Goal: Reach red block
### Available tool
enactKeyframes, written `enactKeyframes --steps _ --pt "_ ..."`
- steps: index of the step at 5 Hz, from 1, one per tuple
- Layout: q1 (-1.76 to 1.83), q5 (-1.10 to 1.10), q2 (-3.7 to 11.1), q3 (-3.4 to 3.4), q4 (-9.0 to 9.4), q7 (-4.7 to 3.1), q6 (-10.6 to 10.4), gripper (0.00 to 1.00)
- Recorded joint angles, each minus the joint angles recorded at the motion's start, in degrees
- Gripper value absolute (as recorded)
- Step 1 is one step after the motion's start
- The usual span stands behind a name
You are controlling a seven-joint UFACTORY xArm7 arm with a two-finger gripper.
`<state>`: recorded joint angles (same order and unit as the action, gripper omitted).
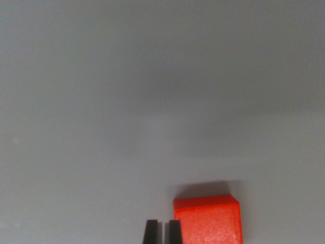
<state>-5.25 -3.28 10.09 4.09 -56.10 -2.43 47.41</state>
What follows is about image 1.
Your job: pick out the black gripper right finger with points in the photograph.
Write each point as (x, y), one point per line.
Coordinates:
(175, 232)

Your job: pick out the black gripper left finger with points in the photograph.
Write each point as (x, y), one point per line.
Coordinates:
(151, 232)

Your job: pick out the red wooden cube block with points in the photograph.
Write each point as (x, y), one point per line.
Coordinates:
(210, 221)

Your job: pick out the grey plastic tray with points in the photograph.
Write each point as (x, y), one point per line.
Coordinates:
(142, 101)

